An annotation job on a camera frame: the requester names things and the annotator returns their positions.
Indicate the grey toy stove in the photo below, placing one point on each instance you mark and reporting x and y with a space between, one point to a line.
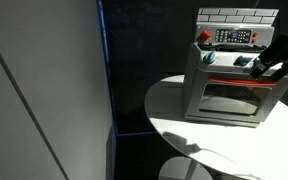
193 100

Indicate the round table pedestal base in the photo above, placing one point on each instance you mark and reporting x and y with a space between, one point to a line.
177 168

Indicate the red stove knob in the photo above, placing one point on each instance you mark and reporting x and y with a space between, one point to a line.
204 36

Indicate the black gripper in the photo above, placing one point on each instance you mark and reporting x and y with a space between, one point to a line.
284 51

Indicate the orange round panel button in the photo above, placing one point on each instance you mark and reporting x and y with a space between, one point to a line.
254 40
255 34

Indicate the blue stove knob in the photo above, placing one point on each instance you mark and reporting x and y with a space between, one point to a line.
242 61
209 58

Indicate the black microwave keypad panel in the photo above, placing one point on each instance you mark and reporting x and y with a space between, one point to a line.
232 36

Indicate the black stove burner grate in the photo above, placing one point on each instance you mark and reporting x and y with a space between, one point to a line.
230 47

